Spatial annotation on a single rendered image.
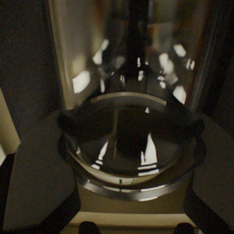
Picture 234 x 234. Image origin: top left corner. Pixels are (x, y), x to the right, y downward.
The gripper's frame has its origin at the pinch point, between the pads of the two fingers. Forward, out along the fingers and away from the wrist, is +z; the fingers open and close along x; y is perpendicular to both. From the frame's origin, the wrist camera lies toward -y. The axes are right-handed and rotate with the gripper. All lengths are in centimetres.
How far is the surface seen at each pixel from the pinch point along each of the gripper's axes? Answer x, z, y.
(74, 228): -6.5, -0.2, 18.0
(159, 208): 4.3, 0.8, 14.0
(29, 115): -10.4, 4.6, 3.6
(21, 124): -10.4, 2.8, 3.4
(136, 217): 1.5, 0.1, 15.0
